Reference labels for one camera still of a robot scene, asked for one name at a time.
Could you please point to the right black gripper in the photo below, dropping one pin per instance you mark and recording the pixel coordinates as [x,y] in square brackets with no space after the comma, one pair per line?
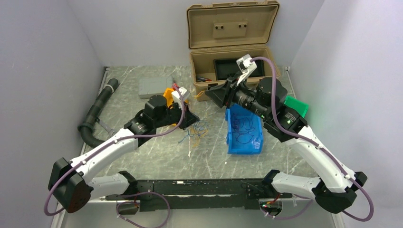
[230,93]

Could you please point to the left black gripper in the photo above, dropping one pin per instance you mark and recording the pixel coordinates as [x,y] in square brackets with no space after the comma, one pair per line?
[181,114]

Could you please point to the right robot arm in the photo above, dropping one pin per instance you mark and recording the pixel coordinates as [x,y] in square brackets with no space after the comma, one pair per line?
[334,189]

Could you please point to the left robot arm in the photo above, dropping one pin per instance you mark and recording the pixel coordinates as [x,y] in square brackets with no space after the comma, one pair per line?
[74,183]

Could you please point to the black toolbox tray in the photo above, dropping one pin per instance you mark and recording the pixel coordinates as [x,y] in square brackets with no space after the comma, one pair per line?
[225,68]

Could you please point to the orange plastic bin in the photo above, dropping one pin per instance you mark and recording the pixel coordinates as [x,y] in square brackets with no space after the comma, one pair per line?
[168,96]

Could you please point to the blue plastic bin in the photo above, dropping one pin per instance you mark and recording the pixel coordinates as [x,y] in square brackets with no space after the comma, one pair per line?
[245,132]

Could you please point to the grey plastic case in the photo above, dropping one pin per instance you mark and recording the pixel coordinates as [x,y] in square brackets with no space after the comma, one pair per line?
[149,86]

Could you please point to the tan plastic toolbox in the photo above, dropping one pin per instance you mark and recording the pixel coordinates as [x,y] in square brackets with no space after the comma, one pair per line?
[227,30]

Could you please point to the silver wrench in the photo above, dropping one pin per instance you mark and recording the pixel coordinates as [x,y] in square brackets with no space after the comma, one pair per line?
[111,132]

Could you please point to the green plastic bin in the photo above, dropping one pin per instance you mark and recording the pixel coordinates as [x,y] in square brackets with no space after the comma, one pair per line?
[301,107]

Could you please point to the red handled screwdriver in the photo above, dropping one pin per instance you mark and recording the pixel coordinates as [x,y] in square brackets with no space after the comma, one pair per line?
[202,79]

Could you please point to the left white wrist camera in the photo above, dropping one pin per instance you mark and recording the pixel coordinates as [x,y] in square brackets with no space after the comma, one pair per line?
[179,95]

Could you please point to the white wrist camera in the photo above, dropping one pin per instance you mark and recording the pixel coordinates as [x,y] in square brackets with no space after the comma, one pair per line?
[247,66]
[179,95]

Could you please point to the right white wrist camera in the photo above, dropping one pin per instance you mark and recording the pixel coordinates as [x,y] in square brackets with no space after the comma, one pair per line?
[247,66]

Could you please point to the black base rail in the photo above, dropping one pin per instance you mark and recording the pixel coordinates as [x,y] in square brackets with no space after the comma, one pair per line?
[199,194]

